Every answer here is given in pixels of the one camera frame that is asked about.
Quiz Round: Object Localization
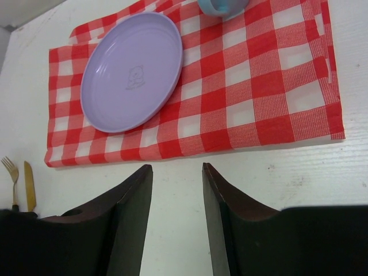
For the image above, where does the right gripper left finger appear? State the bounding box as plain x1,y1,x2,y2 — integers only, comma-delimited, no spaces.
1,164,152,275

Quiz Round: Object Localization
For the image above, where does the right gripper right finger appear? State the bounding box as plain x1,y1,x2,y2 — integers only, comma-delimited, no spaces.
202,163,367,275

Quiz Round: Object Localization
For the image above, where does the red white checkered cloth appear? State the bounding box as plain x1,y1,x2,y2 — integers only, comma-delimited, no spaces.
44,1,345,167

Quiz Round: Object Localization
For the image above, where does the purple plastic plate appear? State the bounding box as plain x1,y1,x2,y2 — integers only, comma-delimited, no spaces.
80,12,183,133

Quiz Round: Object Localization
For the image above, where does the light blue mug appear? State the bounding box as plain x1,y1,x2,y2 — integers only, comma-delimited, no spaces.
197,0,250,20

